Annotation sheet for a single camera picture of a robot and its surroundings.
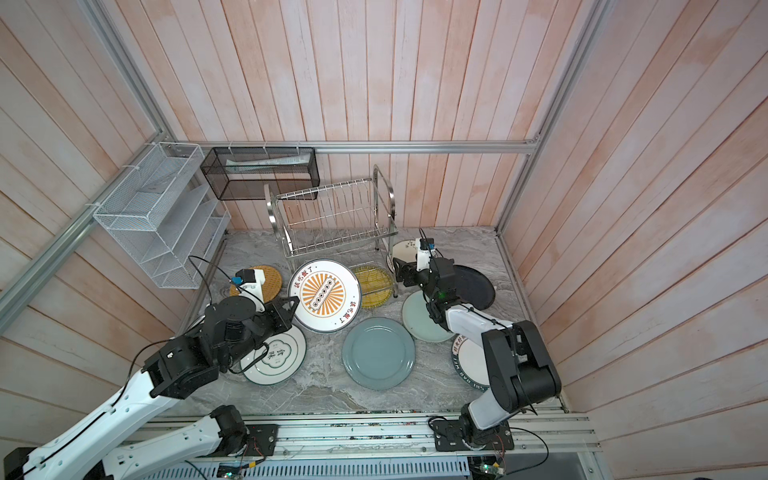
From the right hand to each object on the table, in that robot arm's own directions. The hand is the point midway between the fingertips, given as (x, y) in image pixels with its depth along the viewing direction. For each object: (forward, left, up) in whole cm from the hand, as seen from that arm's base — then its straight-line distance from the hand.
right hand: (405, 256), depth 89 cm
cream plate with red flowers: (+18, -2, -18) cm, 25 cm away
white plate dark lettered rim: (-26, -19, -17) cm, 36 cm away
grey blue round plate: (-24, +8, -17) cm, 30 cm away
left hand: (-25, +25, +12) cm, 37 cm away
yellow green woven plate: (0, +9, -15) cm, 17 cm away
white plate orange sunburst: (-20, +19, +10) cm, 29 cm away
